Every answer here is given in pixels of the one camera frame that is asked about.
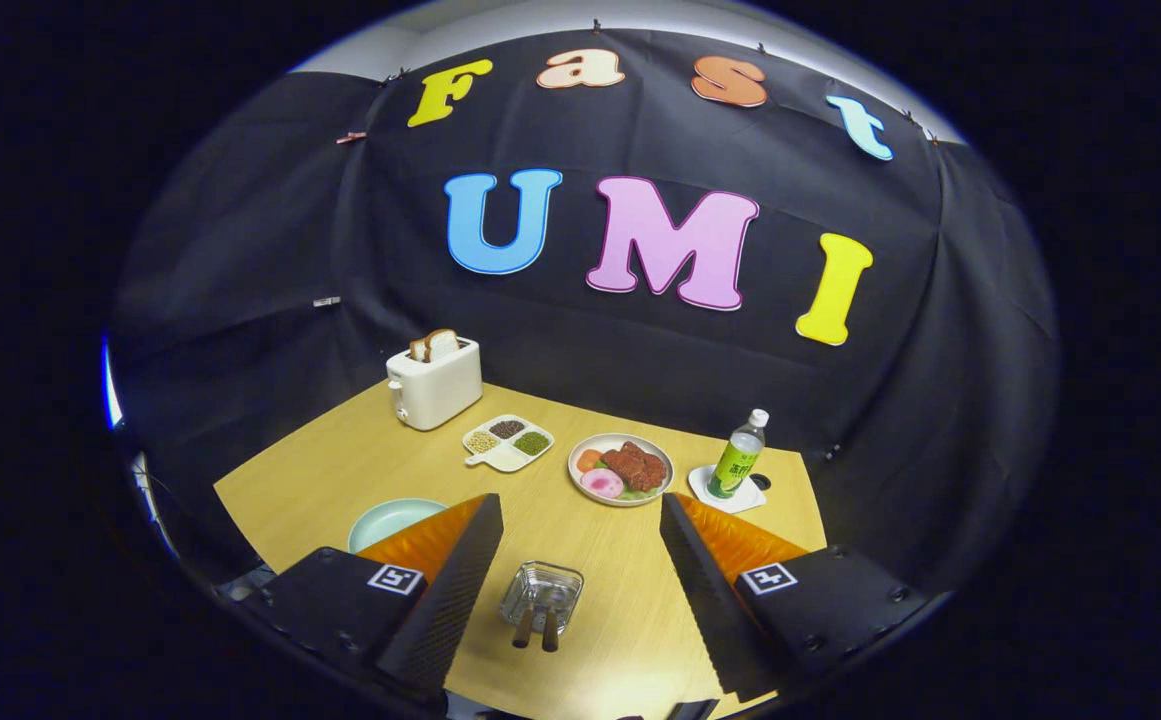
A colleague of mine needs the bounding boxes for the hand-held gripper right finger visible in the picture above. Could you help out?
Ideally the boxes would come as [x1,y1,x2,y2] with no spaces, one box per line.
[658,492,941,703]

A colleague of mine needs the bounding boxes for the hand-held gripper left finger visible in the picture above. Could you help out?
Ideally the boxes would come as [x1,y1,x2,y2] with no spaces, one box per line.
[235,492,506,703]

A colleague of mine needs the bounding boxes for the light teal plate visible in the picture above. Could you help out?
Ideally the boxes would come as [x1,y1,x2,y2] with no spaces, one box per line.
[348,498,449,554]

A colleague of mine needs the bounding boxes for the white square coaster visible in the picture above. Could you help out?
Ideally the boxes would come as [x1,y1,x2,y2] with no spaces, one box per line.
[688,464,768,515]

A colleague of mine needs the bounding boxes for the green label water bottle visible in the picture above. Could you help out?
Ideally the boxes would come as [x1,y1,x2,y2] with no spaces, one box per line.
[706,408,770,500]

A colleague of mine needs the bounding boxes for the red braised meat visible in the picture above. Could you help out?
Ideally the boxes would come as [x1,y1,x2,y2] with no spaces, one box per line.
[600,442,668,493]

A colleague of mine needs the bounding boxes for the white divided dish with beans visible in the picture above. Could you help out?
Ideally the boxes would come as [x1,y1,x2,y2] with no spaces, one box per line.
[462,414,555,473]

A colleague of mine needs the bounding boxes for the white plate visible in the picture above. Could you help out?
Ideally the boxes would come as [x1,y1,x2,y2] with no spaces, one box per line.
[568,433,675,508]

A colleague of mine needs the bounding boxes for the white toaster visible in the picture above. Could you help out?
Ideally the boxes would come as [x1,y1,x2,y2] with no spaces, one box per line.
[386,338,483,432]

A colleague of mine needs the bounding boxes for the metal wire basket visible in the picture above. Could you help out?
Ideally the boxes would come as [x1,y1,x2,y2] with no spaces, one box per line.
[500,561,585,638]

